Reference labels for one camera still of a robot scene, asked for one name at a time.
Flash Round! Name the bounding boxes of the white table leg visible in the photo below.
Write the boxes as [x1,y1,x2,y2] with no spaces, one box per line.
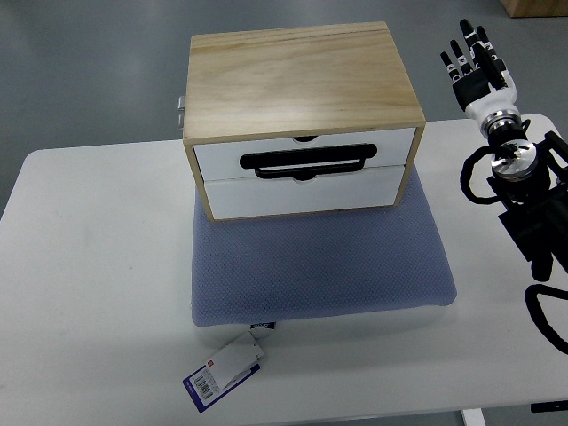
[461,408,486,426]

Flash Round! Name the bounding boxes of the white lower drawer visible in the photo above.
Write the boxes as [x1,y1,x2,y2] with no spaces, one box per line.
[204,166,405,220]

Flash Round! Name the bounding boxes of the white and blue price tag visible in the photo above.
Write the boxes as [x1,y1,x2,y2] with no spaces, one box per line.
[183,331,264,414]

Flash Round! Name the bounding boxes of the metal bracket behind cabinet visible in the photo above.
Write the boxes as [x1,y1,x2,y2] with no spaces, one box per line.
[177,95,185,130]

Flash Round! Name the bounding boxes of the blue mesh cushion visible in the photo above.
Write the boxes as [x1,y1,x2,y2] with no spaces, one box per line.
[191,174,457,327]

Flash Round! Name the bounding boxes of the dark object under table edge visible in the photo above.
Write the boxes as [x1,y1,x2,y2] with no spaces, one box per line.
[530,400,568,414]

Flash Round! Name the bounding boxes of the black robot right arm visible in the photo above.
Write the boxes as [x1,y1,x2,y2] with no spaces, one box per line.
[460,110,567,282]

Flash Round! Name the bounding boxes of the white drawer black handle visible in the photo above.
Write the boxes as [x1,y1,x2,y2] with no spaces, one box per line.
[193,128,415,181]

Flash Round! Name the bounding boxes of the cardboard box in corner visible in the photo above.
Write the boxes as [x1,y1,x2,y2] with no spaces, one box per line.
[501,0,568,18]

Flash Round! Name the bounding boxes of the wooden drawer cabinet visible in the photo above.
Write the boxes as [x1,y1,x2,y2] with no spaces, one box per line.
[183,22,425,221]

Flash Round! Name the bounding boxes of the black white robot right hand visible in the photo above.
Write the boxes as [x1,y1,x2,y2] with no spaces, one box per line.
[440,19,520,124]

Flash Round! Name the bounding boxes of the black cable at right edge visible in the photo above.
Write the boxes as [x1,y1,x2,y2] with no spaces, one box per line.
[524,284,568,356]

